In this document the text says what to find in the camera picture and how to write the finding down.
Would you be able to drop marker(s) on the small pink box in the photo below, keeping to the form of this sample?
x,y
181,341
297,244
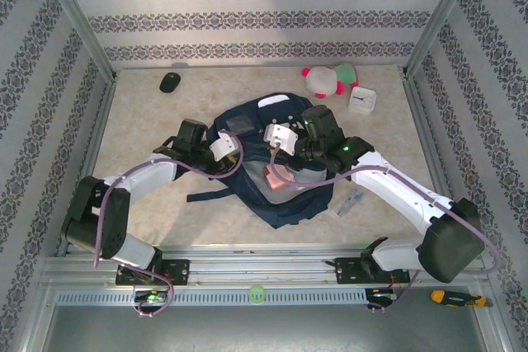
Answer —
x,y
275,179

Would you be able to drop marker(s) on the small electronics board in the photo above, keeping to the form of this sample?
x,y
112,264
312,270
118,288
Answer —
x,y
150,297
381,295

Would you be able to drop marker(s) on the aluminium side rail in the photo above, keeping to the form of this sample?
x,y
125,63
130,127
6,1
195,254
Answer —
x,y
429,154
91,154

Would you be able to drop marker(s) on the yellow black utility knife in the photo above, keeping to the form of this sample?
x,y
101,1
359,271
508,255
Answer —
x,y
453,298

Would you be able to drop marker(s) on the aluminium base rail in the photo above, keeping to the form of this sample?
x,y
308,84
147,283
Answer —
x,y
264,269

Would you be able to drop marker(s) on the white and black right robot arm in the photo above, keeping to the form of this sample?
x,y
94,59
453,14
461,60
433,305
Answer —
x,y
396,187

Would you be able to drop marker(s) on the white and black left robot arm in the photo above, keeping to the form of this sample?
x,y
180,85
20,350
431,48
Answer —
x,y
144,175

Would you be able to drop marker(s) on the black computer mouse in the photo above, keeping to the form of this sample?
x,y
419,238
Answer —
x,y
170,83

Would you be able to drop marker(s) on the navy blue backpack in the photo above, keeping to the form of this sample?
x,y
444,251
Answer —
x,y
297,212

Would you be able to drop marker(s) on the aluminium frame post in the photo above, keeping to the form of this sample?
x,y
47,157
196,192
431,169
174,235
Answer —
x,y
443,18
78,18

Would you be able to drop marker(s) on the green tape roll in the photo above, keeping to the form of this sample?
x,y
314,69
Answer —
x,y
251,294

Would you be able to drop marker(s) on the white pink green plush toy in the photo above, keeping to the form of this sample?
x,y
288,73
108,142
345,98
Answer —
x,y
323,82

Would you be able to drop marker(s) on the white square alarm clock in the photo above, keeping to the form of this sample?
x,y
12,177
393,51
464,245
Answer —
x,y
362,99

